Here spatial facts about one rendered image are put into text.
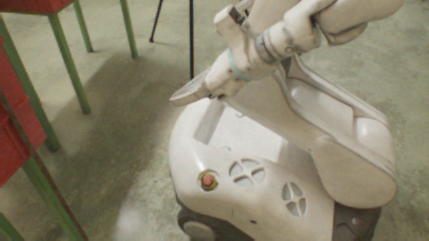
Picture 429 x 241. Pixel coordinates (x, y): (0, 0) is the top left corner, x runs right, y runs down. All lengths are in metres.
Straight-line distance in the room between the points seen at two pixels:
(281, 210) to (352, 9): 0.54
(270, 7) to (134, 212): 0.86
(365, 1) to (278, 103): 0.38
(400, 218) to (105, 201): 1.07
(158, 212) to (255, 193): 0.51
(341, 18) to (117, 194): 1.05
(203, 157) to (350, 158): 0.37
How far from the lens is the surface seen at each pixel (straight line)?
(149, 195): 1.28
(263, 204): 0.83
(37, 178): 0.72
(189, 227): 1.06
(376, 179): 0.92
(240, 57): 0.54
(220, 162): 0.87
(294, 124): 0.81
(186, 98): 0.64
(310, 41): 0.51
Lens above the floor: 1.04
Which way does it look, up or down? 41 degrees down
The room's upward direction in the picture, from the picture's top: 2 degrees counter-clockwise
